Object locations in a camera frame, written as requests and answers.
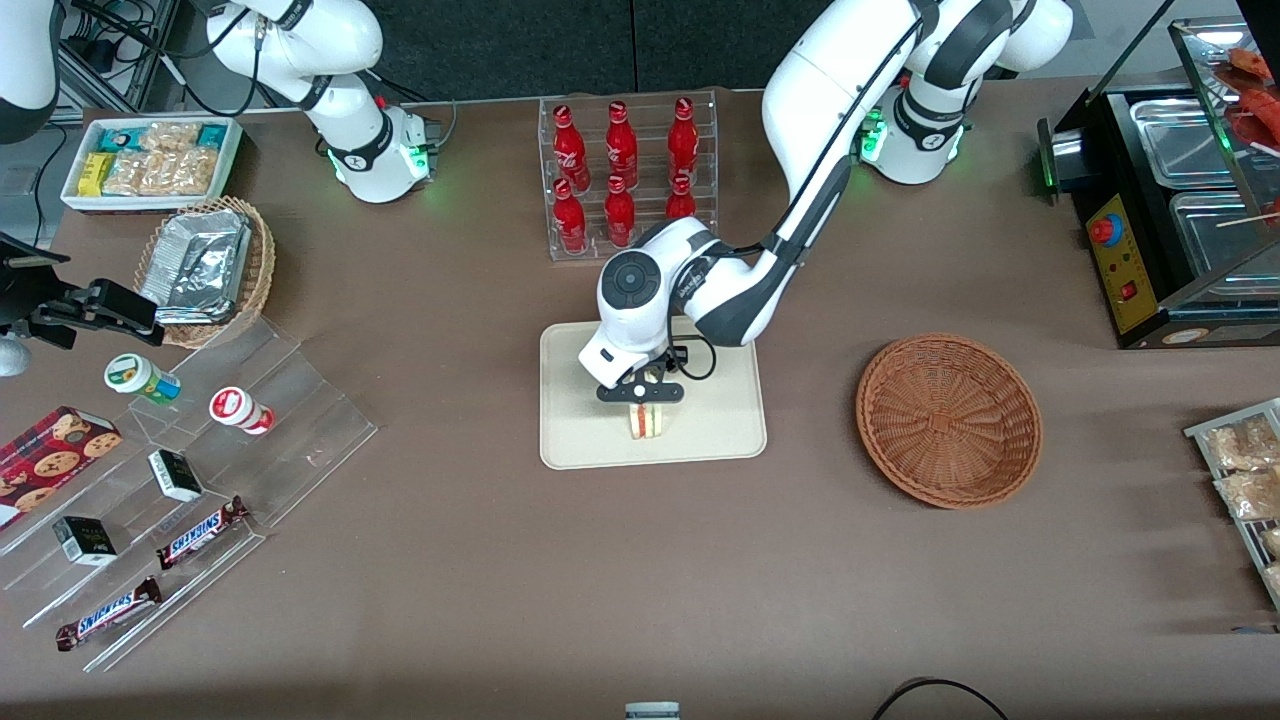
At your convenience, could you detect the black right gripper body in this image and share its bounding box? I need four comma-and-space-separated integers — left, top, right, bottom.
0, 232, 79, 346

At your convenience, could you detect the cream rectangular plastic tray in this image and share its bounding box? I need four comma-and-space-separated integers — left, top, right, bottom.
539, 318, 768, 471

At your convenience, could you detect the round brown wicker basket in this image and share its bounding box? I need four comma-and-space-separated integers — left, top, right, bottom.
856, 333, 1044, 510

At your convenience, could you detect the tray of packaged snacks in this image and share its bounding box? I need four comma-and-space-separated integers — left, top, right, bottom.
1184, 398, 1280, 613

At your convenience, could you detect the white cup with green lid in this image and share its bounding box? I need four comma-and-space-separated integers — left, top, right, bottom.
104, 353, 183, 407

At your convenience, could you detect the stack of foil trays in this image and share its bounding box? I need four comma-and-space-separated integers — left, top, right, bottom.
139, 209, 252, 327

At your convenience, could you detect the white snack bin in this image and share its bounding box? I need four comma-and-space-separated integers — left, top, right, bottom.
60, 114, 245, 217

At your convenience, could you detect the yellow snack packet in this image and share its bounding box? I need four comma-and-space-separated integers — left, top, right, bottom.
78, 151, 117, 199

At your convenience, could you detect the clear bag of nuts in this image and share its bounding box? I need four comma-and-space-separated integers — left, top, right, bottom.
138, 121, 203, 154
103, 148, 219, 198

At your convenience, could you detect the white cup with red lid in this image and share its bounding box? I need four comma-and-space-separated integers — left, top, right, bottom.
209, 386, 276, 436

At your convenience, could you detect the red tartan cookie box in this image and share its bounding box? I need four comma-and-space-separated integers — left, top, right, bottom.
0, 405, 124, 532

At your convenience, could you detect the small black and white box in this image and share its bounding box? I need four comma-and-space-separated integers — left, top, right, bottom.
52, 515, 119, 568
147, 448, 205, 504

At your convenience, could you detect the clear acrylic stepped display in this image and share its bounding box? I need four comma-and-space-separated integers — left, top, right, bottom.
0, 314, 380, 674

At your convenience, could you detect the snickers chocolate bar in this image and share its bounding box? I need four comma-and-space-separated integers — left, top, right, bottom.
155, 495, 252, 572
55, 576, 164, 653

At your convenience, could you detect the clear acrylic bottle rack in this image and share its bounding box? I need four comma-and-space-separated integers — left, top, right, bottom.
538, 89, 720, 264

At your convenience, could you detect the black food warmer display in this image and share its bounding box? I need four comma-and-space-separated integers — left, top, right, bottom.
1037, 15, 1280, 351

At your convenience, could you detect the steel food warmer pan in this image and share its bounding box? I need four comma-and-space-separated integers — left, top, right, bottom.
1168, 190, 1280, 301
1129, 94, 1246, 191

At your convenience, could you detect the red food in warmer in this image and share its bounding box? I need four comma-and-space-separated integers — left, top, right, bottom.
1213, 45, 1280, 153

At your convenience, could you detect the grey round-ended left wrist camera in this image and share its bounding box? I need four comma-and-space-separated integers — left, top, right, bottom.
597, 379, 687, 404

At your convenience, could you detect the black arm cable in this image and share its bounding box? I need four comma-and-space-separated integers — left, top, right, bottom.
668, 20, 926, 383

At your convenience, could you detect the wicker basket with handles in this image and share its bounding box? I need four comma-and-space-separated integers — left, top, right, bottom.
132, 196, 277, 350

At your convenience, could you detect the black floor cable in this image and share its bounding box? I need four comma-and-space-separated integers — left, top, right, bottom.
871, 677, 1012, 720

